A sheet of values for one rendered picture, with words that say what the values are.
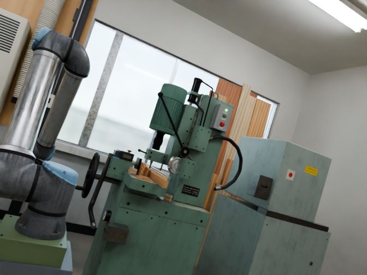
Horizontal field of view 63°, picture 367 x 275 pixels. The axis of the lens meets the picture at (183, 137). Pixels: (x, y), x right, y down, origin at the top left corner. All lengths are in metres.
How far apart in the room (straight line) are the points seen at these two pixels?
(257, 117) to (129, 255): 2.53
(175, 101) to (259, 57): 2.31
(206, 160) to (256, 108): 1.97
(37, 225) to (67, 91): 0.63
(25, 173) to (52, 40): 0.58
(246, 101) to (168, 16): 1.35
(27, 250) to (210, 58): 2.96
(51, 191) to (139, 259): 0.81
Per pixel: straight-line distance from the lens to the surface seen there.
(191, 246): 1.96
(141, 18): 3.49
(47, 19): 3.16
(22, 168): 1.27
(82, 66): 1.49
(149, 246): 1.87
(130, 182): 1.63
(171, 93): 1.92
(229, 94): 3.70
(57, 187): 1.27
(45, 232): 1.30
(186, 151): 1.86
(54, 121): 1.63
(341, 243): 3.58
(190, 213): 1.89
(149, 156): 1.92
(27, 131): 1.31
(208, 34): 3.75
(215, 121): 1.92
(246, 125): 3.78
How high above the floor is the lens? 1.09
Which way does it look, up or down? 3 degrees up
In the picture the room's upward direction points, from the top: 18 degrees clockwise
